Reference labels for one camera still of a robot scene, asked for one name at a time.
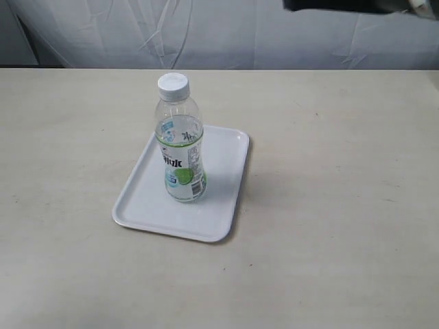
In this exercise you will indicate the clear plastic bottle white cap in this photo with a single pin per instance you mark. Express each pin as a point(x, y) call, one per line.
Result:
point(179, 131)

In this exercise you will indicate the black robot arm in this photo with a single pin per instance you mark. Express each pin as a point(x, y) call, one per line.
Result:
point(423, 9)

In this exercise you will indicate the white rectangular plastic tray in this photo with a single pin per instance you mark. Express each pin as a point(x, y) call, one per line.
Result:
point(144, 204)

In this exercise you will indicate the white wrinkled backdrop cloth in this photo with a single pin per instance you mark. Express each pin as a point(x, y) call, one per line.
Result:
point(210, 35)

